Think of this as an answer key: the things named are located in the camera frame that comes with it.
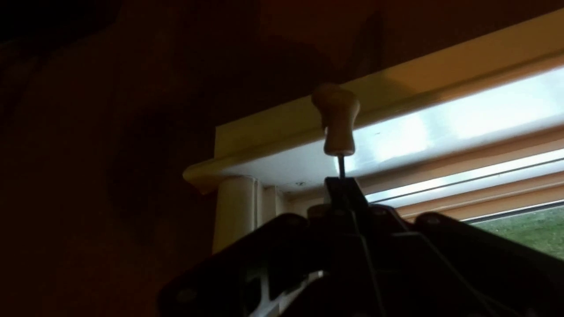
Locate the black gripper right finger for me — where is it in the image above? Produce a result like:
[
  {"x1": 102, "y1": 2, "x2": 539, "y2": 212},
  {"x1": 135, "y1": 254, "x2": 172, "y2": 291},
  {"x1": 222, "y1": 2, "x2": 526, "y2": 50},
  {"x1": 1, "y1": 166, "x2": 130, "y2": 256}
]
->
[{"x1": 345, "y1": 176, "x2": 564, "y2": 317}]

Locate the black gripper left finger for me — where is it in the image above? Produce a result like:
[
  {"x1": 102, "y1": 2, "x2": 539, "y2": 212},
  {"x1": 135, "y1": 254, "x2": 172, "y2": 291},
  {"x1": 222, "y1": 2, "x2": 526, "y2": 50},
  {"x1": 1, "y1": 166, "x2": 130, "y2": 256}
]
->
[{"x1": 156, "y1": 176, "x2": 361, "y2": 317}]

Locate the wooden cord knob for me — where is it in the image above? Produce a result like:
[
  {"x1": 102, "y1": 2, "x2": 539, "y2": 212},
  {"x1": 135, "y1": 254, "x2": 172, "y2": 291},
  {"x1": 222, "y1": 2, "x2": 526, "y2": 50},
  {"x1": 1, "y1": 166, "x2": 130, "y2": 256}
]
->
[{"x1": 310, "y1": 81, "x2": 361, "y2": 159}]

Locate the cream window frame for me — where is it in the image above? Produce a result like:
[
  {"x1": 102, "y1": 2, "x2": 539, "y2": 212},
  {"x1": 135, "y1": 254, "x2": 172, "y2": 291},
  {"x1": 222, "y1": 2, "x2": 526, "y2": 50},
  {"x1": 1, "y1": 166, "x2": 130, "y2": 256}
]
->
[{"x1": 181, "y1": 7, "x2": 564, "y2": 256}]

